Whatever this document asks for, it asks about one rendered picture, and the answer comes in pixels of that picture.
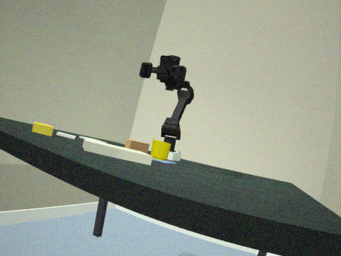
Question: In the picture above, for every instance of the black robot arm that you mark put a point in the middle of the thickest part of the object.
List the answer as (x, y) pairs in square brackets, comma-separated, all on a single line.
[(171, 126)]

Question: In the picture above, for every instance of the yellow rectangular block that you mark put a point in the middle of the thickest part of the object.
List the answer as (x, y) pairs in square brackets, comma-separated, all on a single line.
[(42, 129)]

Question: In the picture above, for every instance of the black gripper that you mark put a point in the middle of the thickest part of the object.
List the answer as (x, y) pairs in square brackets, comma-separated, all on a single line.
[(166, 74)]

